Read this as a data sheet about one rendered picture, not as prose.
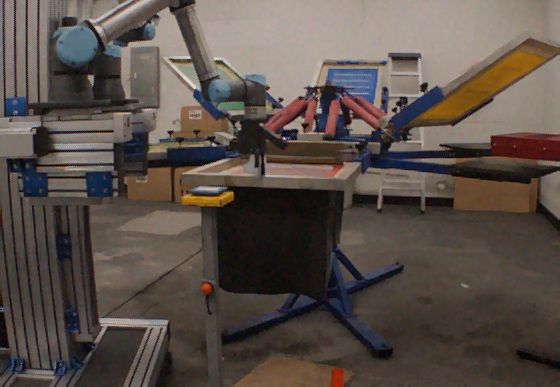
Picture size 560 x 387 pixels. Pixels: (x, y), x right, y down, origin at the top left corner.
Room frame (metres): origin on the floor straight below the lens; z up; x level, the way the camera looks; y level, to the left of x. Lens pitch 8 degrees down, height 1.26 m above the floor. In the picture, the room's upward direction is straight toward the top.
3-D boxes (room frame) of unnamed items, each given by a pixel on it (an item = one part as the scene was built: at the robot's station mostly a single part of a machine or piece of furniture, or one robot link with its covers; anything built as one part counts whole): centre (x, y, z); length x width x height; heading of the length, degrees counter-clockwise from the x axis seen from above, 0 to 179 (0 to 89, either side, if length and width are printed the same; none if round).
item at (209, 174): (2.27, -0.02, 0.97); 0.79 x 0.58 x 0.04; 166
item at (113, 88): (2.24, 0.72, 1.31); 0.15 x 0.15 x 0.10
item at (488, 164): (2.83, -0.75, 0.91); 1.34 x 0.40 x 0.08; 46
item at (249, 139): (1.91, 0.10, 1.12); 0.09 x 0.08 x 0.12; 76
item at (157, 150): (3.04, 0.60, 1.05); 1.08 x 0.61 x 0.23; 106
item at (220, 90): (1.88, 0.19, 1.28); 0.11 x 0.11 x 0.08; 28
